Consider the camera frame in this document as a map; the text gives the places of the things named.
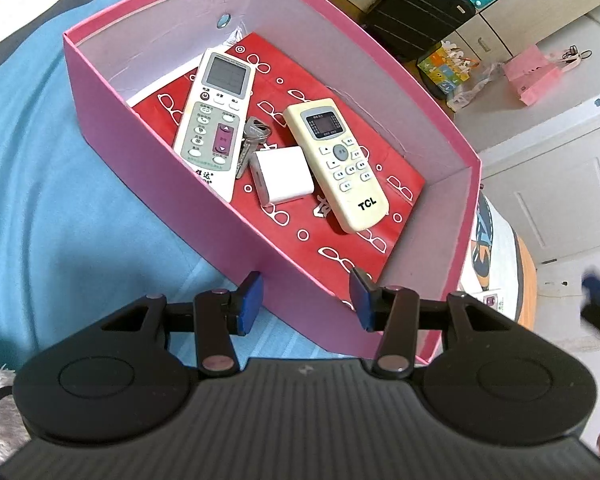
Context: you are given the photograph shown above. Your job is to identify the striped bed sheet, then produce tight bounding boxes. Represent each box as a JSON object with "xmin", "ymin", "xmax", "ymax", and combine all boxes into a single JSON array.
[{"xmin": 0, "ymin": 0, "xmax": 539, "ymax": 376}]

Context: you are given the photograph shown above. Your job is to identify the colourful gift bag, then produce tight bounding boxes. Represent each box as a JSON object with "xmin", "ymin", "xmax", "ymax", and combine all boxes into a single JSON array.
[{"xmin": 417, "ymin": 40, "xmax": 480, "ymax": 96}]

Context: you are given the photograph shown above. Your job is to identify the red printed paper bag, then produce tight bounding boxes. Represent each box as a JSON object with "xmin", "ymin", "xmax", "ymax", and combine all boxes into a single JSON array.
[{"xmin": 130, "ymin": 31, "xmax": 427, "ymax": 311}]

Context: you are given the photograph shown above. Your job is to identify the silver key bunch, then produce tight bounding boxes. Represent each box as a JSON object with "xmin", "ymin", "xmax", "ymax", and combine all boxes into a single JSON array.
[{"xmin": 235, "ymin": 116, "xmax": 272, "ymax": 180}]

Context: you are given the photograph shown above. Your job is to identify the black suitcase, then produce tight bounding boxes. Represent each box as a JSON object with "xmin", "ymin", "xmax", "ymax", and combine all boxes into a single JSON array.
[{"xmin": 363, "ymin": 0, "xmax": 476, "ymax": 62}]

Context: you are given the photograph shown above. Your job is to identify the white fluffy blanket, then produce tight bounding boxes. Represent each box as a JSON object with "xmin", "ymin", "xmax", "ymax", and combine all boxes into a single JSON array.
[{"xmin": 0, "ymin": 364, "xmax": 31, "ymax": 465}]

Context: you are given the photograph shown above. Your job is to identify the white Qunda remote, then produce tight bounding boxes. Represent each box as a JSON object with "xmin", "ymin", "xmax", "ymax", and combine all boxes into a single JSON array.
[
  {"xmin": 173, "ymin": 49, "xmax": 256, "ymax": 202},
  {"xmin": 479, "ymin": 289, "xmax": 505, "ymax": 313}
]

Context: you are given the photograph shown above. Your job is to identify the white door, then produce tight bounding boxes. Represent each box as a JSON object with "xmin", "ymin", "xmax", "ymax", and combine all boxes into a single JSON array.
[{"xmin": 468, "ymin": 99, "xmax": 600, "ymax": 264}]

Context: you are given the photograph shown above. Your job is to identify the white plastic bag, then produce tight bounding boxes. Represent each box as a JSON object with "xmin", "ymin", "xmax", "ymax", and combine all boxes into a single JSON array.
[{"xmin": 446, "ymin": 62, "xmax": 504, "ymax": 113}]

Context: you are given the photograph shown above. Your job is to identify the small white charger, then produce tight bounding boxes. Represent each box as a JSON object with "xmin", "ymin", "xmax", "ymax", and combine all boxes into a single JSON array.
[{"xmin": 249, "ymin": 145, "xmax": 314, "ymax": 207}]

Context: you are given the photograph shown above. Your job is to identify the cream TCL remote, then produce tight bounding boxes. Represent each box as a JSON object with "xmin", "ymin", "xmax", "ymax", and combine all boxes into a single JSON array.
[{"xmin": 283, "ymin": 99, "xmax": 389, "ymax": 233}]

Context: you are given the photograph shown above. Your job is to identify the pink hanging bag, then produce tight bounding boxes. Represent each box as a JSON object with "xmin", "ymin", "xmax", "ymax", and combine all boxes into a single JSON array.
[{"xmin": 504, "ymin": 44, "xmax": 562, "ymax": 106}]

